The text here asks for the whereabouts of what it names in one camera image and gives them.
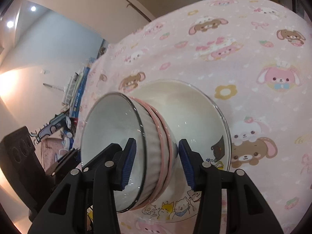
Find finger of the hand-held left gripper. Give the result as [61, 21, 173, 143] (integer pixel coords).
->
[46, 148, 81, 176]

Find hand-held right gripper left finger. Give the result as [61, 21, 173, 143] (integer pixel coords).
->
[28, 138, 137, 234]

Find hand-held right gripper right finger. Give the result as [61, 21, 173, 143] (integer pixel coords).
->
[178, 139, 284, 234]

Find pink rimmed bowl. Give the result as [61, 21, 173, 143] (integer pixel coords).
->
[129, 96, 166, 209]

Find white dark rimmed bowl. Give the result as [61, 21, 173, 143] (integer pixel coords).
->
[80, 92, 162, 212]

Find white cat print plate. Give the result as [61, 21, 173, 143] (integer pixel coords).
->
[127, 78, 231, 224]

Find stack of books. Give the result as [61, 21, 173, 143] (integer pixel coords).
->
[62, 56, 98, 118]

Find grey metal rod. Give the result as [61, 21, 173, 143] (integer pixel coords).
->
[43, 83, 65, 91]

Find pink printed blanket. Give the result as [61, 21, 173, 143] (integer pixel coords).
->
[73, 0, 312, 234]

